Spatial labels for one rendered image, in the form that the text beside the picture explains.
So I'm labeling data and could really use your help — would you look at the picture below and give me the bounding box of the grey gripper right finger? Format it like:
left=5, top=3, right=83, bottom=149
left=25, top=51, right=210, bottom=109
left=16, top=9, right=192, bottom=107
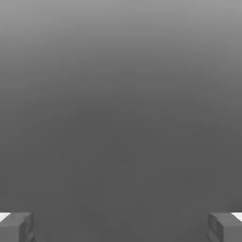
left=207, top=212, right=242, bottom=242

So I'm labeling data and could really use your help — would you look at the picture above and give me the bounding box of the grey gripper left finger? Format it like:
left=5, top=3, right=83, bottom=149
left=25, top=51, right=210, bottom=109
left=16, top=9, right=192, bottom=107
left=0, top=212, right=36, bottom=242

